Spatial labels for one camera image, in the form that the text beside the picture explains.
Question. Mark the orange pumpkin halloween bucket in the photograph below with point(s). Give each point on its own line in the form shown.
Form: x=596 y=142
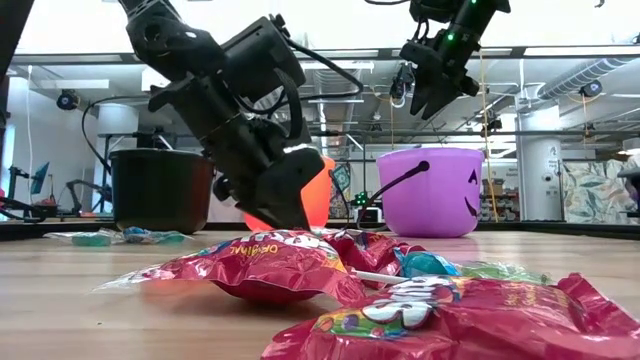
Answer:
x=317 y=200

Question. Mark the blue monitor screen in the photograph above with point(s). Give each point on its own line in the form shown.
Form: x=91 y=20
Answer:
x=40 y=177

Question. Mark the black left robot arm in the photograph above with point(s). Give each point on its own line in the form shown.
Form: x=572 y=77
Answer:
x=165 y=35

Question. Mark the black background robot arm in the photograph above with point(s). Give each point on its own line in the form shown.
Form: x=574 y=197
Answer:
x=87 y=192
x=25 y=207

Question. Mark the storage shelf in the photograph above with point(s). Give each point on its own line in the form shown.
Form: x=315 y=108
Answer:
x=500 y=200

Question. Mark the red Skittles candy pack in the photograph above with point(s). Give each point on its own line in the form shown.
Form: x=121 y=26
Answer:
x=270 y=270
x=500 y=325
x=370 y=252

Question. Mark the black hanging camera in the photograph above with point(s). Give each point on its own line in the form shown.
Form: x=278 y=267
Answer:
x=397 y=87

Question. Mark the leaf patterned wall panel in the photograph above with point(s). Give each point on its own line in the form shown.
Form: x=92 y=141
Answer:
x=600 y=192

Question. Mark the green lollipop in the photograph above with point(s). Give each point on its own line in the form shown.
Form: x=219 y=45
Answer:
x=500 y=272

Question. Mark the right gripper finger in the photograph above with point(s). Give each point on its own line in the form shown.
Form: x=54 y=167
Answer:
x=442 y=97
x=421 y=97

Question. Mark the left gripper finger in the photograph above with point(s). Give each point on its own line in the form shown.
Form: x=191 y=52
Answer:
x=257 y=212
x=290 y=185

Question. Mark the patterned poster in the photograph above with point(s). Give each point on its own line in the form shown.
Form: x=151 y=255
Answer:
x=341 y=177

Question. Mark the round black ceiling camera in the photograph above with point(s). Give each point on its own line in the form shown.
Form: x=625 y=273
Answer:
x=591 y=89
x=67 y=100

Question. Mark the green-lit black device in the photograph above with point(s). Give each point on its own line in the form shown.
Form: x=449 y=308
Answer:
x=360 y=200

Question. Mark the white black box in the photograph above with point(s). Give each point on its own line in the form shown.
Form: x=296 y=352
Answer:
x=370 y=215

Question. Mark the purple halloween bucket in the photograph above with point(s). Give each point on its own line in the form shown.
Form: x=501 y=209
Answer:
x=430 y=200

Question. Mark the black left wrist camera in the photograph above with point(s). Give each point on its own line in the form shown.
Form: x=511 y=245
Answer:
x=260 y=55

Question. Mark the silver ceiling duct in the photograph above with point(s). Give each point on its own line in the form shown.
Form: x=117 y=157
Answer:
x=335 y=120

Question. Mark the white round column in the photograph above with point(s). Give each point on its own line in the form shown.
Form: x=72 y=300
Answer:
x=540 y=175

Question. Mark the green candy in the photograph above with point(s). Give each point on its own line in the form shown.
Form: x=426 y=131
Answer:
x=92 y=240

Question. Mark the black halloween bucket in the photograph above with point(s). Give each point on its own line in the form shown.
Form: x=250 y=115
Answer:
x=160 y=190

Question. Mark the blue lollipop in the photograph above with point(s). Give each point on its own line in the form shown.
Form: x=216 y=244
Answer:
x=425 y=265

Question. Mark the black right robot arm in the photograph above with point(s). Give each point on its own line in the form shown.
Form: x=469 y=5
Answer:
x=470 y=20

